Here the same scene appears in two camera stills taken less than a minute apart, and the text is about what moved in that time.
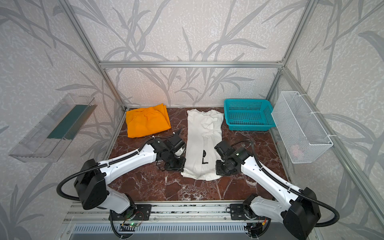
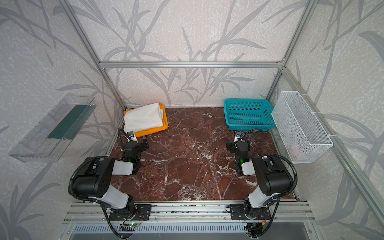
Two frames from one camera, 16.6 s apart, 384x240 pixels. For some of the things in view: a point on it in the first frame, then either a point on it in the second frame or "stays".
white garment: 204,132 to 143,118
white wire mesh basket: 304,138 stays
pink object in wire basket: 295,149 stays
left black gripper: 173,163 to 137,146
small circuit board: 131,224 stays
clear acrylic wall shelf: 51,135 stays
